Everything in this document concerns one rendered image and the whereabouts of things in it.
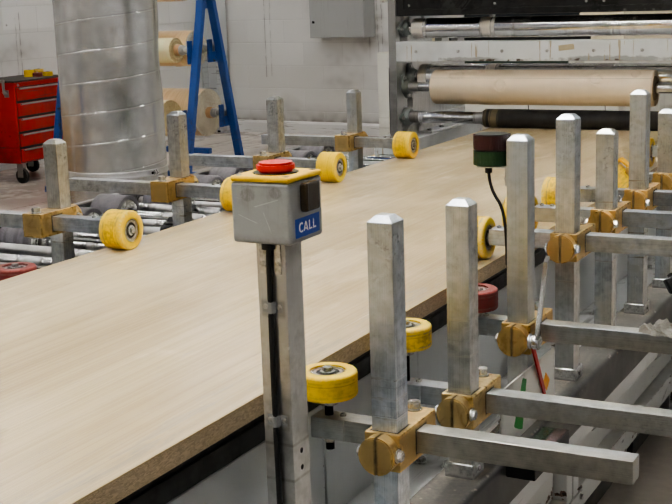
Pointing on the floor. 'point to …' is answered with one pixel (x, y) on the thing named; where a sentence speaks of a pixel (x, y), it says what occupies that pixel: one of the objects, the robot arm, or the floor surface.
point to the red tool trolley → (26, 120)
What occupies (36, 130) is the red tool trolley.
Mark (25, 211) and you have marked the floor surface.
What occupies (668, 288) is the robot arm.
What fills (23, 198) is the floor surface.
